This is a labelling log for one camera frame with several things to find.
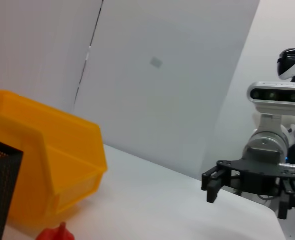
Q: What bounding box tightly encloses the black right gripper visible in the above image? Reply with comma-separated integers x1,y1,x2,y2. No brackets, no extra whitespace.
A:
201,157,295,221

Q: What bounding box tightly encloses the red-orange fruit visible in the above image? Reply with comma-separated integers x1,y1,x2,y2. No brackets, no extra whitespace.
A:
35,221,76,240

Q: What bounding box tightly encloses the black mesh pen holder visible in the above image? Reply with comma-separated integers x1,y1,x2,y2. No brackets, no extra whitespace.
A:
0,136,25,240

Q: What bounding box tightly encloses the white black robot head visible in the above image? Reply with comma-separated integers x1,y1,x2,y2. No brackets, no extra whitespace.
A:
276,48,295,81

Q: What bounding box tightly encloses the yellow plastic storage bin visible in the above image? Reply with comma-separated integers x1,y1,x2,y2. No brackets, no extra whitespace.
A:
0,89,109,232

